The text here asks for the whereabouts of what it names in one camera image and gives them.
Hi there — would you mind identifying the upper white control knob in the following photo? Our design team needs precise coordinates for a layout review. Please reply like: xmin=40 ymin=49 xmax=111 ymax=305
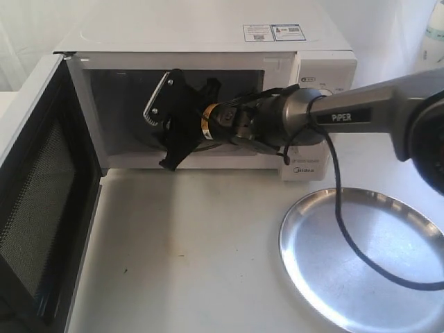
xmin=318 ymin=89 xmax=344 ymax=96

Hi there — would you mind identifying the white printed paper label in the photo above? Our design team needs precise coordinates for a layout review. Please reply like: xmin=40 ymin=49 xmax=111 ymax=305
xmin=243 ymin=24 xmax=307 ymax=42

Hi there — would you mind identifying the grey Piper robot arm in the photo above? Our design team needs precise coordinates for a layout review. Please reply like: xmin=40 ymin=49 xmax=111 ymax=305
xmin=143 ymin=68 xmax=443 ymax=192

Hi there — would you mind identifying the round stainless steel tray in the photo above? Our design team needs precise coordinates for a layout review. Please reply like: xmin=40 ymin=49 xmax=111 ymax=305
xmin=279 ymin=187 xmax=443 ymax=332

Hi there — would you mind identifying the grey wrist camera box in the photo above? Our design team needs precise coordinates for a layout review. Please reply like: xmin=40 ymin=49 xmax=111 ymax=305
xmin=142 ymin=70 xmax=175 ymax=127

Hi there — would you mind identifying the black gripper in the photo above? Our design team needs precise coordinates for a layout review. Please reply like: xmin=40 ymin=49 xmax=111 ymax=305
xmin=159 ymin=69 xmax=221 ymax=171

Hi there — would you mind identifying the black camera cable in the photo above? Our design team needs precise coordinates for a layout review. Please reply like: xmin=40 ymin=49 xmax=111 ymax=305
xmin=194 ymin=88 xmax=444 ymax=291

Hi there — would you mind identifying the white patterned bottle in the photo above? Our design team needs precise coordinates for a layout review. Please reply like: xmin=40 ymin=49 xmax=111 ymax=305
xmin=413 ymin=1 xmax=443 ymax=72

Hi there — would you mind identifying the white microwave oven body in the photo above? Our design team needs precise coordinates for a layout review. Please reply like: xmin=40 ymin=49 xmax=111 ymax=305
xmin=55 ymin=1 xmax=357 ymax=181

